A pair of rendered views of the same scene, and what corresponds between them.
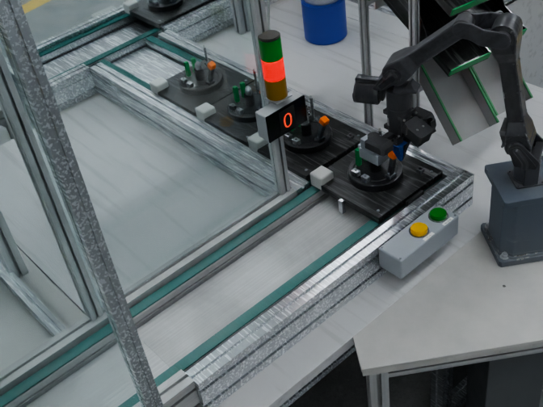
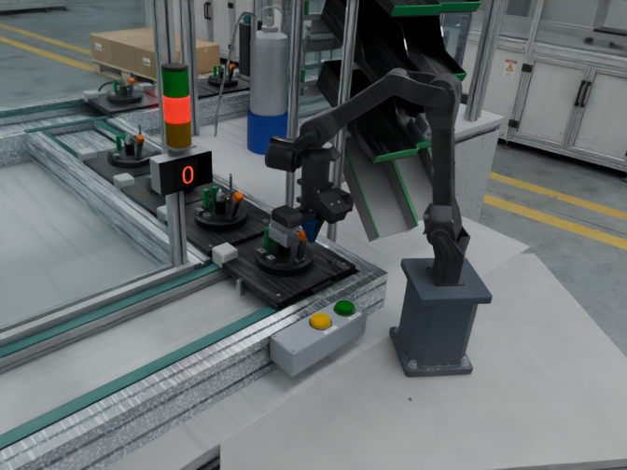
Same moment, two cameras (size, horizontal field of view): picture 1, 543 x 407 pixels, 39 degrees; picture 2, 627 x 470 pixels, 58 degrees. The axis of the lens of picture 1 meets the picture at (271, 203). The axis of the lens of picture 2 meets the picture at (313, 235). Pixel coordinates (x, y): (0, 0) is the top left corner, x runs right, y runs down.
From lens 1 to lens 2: 0.70 m
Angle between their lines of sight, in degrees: 12
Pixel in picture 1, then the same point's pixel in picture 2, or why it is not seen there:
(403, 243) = (300, 334)
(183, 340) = not seen: outside the picture
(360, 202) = (260, 284)
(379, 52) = not seen: hidden behind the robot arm
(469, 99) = (390, 200)
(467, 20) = (401, 74)
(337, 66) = (271, 172)
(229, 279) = (84, 352)
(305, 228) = (194, 307)
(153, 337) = not seen: outside the picture
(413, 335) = (295, 449)
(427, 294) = (321, 399)
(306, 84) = (238, 181)
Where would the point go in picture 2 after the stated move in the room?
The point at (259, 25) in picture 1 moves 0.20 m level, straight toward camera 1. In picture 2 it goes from (165, 52) to (149, 80)
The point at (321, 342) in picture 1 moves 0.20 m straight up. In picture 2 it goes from (177, 447) to (171, 359)
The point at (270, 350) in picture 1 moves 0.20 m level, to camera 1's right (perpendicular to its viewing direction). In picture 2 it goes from (104, 449) to (228, 442)
